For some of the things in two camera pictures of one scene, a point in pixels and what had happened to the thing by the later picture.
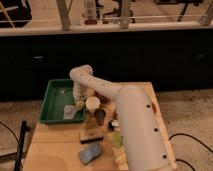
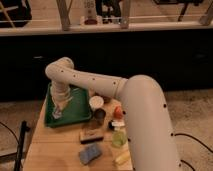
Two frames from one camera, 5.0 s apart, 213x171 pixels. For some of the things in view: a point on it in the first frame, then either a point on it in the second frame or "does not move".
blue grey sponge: (90, 151) does not move
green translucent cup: (117, 139) does not move
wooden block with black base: (91, 134) does not move
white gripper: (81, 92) -> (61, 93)
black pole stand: (23, 131) does not move
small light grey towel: (69, 111) -> (56, 114)
